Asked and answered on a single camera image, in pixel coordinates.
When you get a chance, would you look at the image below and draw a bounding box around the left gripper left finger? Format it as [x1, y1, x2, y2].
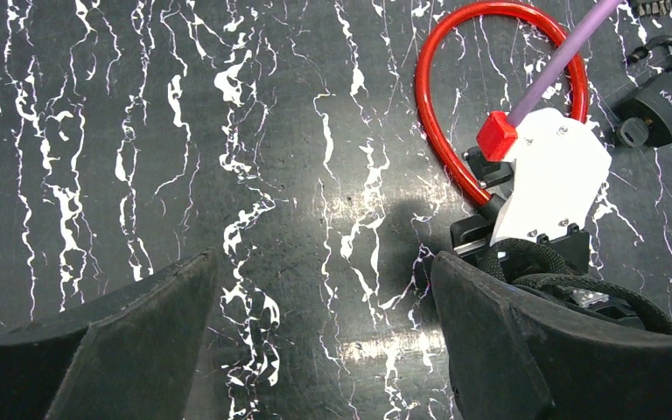
[0, 251, 218, 419]

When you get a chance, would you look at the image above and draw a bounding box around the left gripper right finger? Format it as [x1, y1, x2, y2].
[430, 252, 672, 419]

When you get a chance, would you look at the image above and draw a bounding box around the black padlock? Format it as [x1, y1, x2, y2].
[614, 35, 672, 148]

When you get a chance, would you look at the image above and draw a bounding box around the red cable lock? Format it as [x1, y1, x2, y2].
[414, 1, 590, 219]

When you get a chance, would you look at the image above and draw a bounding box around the black comb strip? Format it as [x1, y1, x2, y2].
[629, 0, 672, 17]

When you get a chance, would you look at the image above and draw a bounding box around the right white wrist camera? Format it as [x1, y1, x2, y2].
[464, 108, 612, 245]

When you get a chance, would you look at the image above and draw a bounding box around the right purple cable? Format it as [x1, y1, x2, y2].
[507, 0, 624, 128]

